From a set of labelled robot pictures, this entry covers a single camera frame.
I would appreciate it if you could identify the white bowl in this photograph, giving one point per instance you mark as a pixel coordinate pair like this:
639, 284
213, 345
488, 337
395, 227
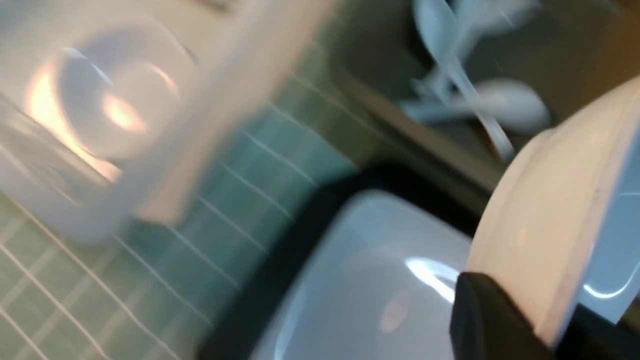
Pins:
562, 227

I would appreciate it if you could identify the teal checkered tablecloth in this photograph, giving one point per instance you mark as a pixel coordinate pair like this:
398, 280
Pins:
153, 291

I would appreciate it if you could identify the stacked white bowls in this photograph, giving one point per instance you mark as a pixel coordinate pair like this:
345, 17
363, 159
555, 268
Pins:
104, 93

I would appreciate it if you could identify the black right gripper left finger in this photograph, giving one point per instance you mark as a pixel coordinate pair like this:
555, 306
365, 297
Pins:
486, 324

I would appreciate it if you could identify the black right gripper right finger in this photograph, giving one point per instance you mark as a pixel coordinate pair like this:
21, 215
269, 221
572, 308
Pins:
590, 336

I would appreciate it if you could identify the large white plastic tub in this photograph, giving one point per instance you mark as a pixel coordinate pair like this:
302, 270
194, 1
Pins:
244, 50

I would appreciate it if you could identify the black serving tray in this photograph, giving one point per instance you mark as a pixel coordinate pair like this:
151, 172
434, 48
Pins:
245, 320

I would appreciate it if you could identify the large white rice plate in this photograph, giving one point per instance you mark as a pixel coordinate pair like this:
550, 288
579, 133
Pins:
379, 286

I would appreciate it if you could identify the white ceramic spoon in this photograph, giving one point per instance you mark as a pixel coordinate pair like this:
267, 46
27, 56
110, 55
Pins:
516, 106
448, 90

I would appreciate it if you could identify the brown plastic bin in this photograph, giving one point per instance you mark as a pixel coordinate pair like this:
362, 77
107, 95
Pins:
572, 52

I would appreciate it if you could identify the white ceramic spoon right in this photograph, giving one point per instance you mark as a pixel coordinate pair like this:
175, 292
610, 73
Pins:
516, 106

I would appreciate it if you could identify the white ceramic spoon upper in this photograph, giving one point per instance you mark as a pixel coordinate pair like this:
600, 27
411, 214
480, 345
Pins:
448, 90

